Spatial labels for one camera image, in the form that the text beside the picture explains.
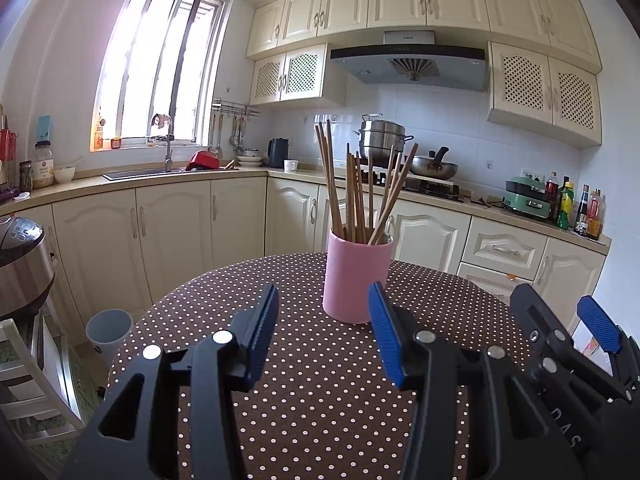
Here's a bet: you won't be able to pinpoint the pale blue trash bin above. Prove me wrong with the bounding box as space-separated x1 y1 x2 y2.
85 309 135 368

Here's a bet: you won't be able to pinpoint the black electric kettle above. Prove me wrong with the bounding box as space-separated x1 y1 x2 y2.
267 138 291 169

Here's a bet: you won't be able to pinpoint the large glass jar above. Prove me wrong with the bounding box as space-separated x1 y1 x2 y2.
32 140 55 190

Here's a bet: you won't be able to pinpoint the grey range hood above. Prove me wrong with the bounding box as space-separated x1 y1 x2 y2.
329 31 490 93

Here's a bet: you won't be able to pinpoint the black gas stove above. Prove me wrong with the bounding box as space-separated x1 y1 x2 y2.
357 165 463 201

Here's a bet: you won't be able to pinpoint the cream base cabinets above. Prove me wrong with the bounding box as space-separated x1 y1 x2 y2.
0 175 608 331

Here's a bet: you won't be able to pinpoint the kitchen window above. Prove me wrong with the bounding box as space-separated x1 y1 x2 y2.
90 0 228 151

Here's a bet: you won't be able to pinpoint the pink cylindrical cup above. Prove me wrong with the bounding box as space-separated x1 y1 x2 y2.
322 228 397 324

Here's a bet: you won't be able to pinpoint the dark sauce bottle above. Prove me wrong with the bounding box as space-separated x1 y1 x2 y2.
574 185 591 237

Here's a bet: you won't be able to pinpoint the steel kitchen sink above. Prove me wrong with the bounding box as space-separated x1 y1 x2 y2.
102 166 241 182

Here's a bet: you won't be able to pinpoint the red kitchen container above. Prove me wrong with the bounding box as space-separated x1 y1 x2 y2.
185 150 221 172

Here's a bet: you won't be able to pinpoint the white wooden stool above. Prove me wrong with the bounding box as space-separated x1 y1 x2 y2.
0 317 86 441

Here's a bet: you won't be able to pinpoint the red packet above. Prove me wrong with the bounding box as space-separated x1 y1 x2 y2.
0 127 18 186

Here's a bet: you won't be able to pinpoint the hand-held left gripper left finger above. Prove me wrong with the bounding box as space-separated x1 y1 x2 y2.
59 282 280 480

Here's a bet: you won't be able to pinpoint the bunch of wooden chopsticks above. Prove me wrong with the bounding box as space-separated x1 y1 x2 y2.
314 120 420 247

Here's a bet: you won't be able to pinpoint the metal wok with black handle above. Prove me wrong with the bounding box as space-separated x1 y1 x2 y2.
409 146 459 181

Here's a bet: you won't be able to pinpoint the green electric grill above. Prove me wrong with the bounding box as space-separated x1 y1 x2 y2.
502 174 551 220

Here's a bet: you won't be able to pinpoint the round polka dot table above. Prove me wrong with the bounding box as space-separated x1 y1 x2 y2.
105 252 536 480

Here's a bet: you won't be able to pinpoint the cream cabinet drawer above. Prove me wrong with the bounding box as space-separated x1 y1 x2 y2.
462 216 548 281
457 262 538 306

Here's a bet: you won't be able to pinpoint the steel steamer pot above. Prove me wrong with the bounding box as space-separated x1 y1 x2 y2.
352 114 415 167

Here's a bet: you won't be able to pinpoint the hanging metal ladle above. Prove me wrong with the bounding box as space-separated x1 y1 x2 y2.
207 112 223 158

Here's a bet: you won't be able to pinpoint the beige kitchen countertop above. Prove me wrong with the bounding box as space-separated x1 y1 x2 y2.
0 165 613 248

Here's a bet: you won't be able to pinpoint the metal sink faucet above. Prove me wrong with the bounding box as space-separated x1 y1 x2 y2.
151 113 175 173

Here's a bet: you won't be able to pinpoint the metal wall utensil rack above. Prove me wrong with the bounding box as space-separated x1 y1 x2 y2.
212 100 261 117

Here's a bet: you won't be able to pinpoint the silver rice cooker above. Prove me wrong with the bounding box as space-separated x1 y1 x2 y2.
0 215 56 318

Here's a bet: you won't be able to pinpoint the hanging metal utensils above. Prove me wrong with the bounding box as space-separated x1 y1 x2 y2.
229 116 248 156

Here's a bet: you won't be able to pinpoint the dark bottle with red label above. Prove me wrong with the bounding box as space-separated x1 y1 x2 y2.
545 172 561 223

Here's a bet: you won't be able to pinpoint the cream lattice wall cabinet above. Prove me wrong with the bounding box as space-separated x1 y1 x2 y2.
248 44 348 108
486 41 603 149

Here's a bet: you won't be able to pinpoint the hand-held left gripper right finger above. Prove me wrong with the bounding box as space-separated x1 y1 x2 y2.
367 282 583 480

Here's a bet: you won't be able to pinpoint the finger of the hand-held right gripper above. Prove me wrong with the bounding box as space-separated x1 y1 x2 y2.
576 295 640 401
509 282 576 376

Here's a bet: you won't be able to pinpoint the red orange sauce bottle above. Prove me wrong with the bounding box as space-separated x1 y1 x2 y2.
586 189 605 241

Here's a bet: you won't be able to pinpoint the cream solid-door wall cabinets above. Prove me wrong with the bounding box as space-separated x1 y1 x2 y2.
245 0 603 73

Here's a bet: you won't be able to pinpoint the green and yellow bottle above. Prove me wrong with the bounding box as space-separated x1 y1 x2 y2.
556 182 576 231

